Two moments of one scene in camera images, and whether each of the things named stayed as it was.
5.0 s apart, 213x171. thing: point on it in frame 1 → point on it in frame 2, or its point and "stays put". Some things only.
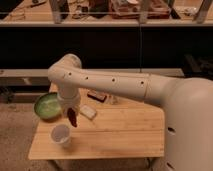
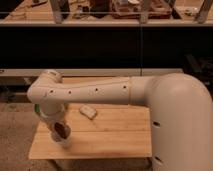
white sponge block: (88, 111) stays put
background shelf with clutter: (106, 12) stays put
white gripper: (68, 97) → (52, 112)
